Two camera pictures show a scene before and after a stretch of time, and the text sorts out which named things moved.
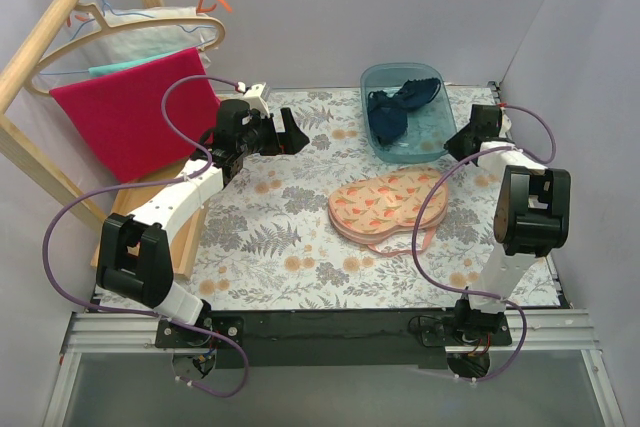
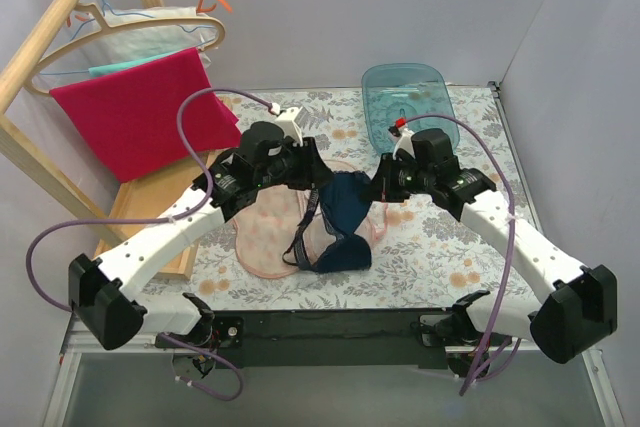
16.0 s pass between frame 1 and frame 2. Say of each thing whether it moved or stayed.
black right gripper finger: moved
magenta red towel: stayed
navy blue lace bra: moved
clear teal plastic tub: stayed
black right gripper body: moved
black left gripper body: moved
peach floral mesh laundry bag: moved
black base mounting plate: stayed
